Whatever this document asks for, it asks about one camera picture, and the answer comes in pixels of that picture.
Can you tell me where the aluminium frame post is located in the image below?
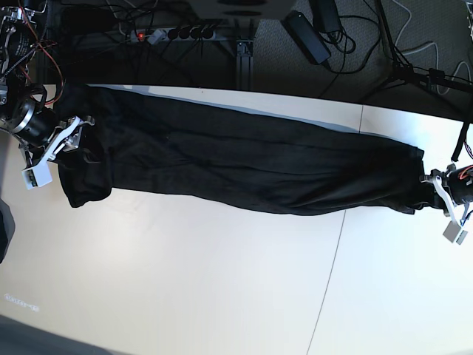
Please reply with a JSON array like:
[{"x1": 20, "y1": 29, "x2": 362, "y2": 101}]
[{"x1": 234, "y1": 18, "x2": 256, "y2": 91}]

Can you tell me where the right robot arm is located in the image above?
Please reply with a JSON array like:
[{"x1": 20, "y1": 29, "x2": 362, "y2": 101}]
[{"x1": 1, "y1": 1, "x2": 104, "y2": 169}]

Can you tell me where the grey cable on floor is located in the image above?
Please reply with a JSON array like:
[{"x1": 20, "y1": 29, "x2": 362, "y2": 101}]
[{"x1": 387, "y1": 0, "x2": 473, "y2": 93}]

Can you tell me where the black power adapter brick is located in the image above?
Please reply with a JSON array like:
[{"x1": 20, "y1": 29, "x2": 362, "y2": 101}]
[{"x1": 282, "y1": 11, "x2": 331, "y2": 65}]

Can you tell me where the grey base camera mount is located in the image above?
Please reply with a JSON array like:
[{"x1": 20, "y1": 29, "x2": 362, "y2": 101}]
[{"x1": 188, "y1": 0, "x2": 296, "y2": 19}]

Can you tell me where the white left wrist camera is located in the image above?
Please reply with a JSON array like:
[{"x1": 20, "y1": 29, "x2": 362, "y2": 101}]
[{"x1": 443, "y1": 221, "x2": 468, "y2": 245}]

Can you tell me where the grey power strip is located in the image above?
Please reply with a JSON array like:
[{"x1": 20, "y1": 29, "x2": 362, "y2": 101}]
[{"x1": 128, "y1": 25, "x2": 217, "y2": 45}]

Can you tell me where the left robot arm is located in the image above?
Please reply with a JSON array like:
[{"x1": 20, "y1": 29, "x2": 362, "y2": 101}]
[{"x1": 419, "y1": 124, "x2": 472, "y2": 227}]

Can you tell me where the dark object at left edge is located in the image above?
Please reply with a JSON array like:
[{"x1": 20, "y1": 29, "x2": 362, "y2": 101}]
[{"x1": 0, "y1": 200, "x2": 16, "y2": 263}]

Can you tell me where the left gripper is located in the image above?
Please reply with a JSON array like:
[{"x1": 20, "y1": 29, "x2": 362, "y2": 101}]
[{"x1": 412, "y1": 164, "x2": 472, "y2": 222}]

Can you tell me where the black tripod stand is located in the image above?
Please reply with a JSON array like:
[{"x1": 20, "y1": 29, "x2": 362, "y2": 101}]
[{"x1": 359, "y1": 1, "x2": 472, "y2": 103}]

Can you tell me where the dark grey T-shirt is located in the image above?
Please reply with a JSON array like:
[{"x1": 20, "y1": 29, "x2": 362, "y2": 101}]
[{"x1": 54, "y1": 85, "x2": 428, "y2": 216}]

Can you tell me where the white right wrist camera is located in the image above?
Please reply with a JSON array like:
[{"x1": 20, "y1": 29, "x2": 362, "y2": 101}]
[{"x1": 21, "y1": 162, "x2": 52, "y2": 190}]

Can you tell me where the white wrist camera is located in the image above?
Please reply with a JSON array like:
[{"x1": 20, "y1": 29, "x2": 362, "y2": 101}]
[
  {"x1": 443, "y1": 221, "x2": 468, "y2": 245},
  {"x1": 21, "y1": 162, "x2": 52, "y2": 190}
]

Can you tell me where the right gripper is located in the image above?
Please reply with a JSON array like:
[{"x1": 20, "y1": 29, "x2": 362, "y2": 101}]
[{"x1": 21, "y1": 115, "x2": 105, "y2": 170}]

